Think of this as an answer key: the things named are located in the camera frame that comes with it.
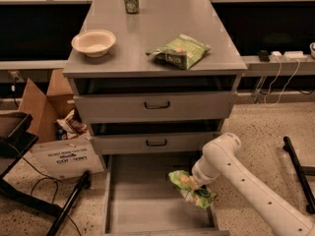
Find green snack bag front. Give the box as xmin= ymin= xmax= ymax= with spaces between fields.
xmin=146 ymin=34 xmax=212 ymax=70

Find grey middle drawer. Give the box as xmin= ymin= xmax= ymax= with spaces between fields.
xmin=91 ymin=132 xmax=221 ymax=154

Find black stand leg right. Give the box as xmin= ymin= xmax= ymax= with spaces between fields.
xmin=283 ymin=137 xmax=315 ymax=214

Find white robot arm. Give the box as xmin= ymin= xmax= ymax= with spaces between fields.
xmin=189 ymin=133 xmax=315 ymax=236

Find white power adapters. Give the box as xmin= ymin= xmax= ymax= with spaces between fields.
xmin=258 ymin=50 xmax=307 ymax=62

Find grey drawer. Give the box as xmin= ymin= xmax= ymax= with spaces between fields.
xmin=102 ymin=151 xmax=230 ymax=236
xmin=91 ymin=132 xmax=221 ymax=154
xmin=74 ymin=91 xmax=236 ymax=124

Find grey bottom drawer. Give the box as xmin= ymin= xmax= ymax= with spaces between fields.
xmin=102 ymin=151 xmax=230 ymax=236

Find brown cardboard box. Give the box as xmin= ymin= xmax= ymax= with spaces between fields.
xmin=19 ymin=69 xmax=104 ymax=180

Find black stand left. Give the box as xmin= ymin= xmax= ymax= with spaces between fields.
xmin=0 ymin=111 xmax=93 ymax=236

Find white paper bowl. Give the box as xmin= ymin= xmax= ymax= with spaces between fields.
xmin=71 ymin=29 xmax=116 ymax=58

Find grey drawer cabinet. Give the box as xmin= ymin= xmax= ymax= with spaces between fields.
xmin=62 ymin=0 xmax=248 ymax=169

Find black cable on floor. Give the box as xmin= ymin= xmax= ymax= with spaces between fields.
xmin=9 ymin=141 xmax=83 ymax=236

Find green rice chip bag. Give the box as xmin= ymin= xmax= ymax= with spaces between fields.
xmin=168 ymin=170 xmax=218 ymax=208

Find grey top drawer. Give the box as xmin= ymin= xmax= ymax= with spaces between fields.
xmin=74 ymin=91 xmax=236 ymax=124

